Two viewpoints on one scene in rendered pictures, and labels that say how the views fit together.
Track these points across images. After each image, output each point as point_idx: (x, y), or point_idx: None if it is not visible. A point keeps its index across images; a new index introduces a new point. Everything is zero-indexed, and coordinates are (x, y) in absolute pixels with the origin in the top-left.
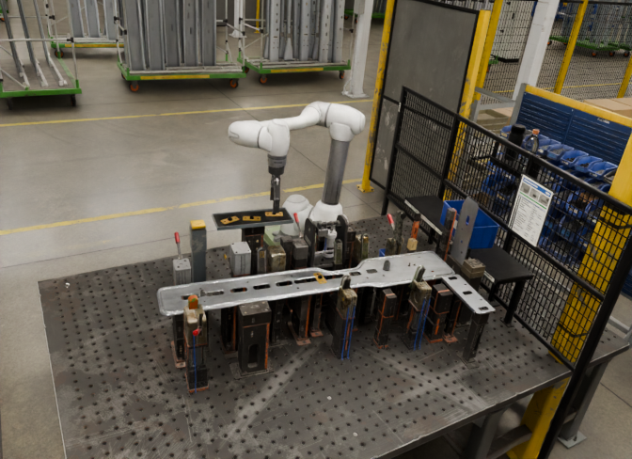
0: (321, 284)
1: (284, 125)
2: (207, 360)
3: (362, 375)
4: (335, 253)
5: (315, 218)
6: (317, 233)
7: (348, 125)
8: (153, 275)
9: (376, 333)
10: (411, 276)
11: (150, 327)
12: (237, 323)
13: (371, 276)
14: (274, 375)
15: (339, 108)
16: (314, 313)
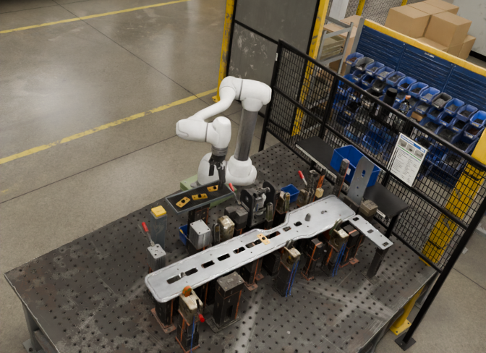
0: (267, 245)
1: (228, 124)
2: None
3: (304, 307)
4: (267, 213)
5: (231, 173)
6: (254, 201)
7: (259, 99)
8: (105, 245)
9: (304, 269)
10: (327, 223)
11: (126, 299)
12: None
13: (300, 229)
14: (241, 322)
15: (252, 85)
16: (258, 263)
